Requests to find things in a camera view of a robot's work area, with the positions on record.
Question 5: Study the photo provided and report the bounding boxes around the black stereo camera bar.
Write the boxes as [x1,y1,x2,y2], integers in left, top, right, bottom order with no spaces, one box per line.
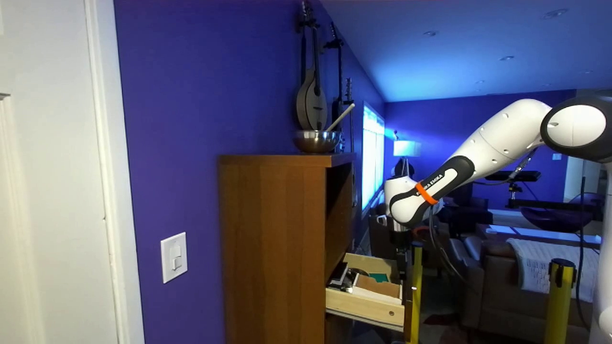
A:
[483,169,543,184]

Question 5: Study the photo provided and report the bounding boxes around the light stick in bowl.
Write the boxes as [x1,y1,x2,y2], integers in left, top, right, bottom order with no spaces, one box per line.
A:
[323,102,357,134]

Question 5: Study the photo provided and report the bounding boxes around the white door frame trim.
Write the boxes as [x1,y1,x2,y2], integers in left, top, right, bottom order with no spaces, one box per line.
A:
[82,0,147,344]

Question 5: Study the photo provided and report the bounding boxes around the white blanket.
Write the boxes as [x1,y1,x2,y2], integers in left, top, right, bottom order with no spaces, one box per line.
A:
[504,235,604,302]

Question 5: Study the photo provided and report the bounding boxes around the white wall light switch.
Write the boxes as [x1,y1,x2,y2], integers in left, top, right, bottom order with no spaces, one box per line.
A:
[158,230,189,285]

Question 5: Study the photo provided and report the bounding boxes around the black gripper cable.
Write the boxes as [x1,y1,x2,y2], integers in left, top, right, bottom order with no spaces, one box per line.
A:
[424,201,468,283]

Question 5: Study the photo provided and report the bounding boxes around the dark hanging string instrument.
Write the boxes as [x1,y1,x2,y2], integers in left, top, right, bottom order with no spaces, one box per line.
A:
[321,35,355,125]

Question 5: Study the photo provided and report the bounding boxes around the bright window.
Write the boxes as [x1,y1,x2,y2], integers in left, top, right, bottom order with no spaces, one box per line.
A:
[359,104,386,213]

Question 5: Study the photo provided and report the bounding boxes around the brown sofa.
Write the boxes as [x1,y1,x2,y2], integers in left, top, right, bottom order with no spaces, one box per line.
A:
[458,234,596,344]

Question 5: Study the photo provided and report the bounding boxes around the orange strap on arm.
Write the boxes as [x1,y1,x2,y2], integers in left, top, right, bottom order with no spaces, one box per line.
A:
[413,182,441,209]

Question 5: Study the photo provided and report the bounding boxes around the yellow post with black cap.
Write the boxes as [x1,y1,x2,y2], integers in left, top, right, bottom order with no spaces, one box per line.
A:
[543,256,577,344]

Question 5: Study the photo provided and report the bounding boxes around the beige paper sheet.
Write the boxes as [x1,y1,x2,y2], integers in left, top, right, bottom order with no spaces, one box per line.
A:
[344,253,395,283]

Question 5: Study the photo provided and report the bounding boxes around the brown wooden cabinet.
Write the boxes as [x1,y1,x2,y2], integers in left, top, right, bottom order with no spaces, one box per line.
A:
[217,151,355,344]

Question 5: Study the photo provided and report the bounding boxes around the glowing lamp shade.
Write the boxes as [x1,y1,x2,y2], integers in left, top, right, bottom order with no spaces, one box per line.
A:
[390,138,418,159]

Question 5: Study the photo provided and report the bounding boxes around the dark round chair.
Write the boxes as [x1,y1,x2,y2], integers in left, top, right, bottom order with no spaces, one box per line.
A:
[514,193,602,235]

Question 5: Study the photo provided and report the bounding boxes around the white panel door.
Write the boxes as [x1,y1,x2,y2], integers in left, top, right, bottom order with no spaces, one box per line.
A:
[0,0,91,344]

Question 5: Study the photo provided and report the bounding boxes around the brown cardboard piece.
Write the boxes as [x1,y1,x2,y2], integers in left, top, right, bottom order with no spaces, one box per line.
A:
[351,274,401,300]

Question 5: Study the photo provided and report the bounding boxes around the metal bowl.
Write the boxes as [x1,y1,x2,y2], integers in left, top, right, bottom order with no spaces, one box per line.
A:
[292,128,338,155]

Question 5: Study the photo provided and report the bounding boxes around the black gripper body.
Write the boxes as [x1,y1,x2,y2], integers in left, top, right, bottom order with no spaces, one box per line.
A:
[388,222,414,258]

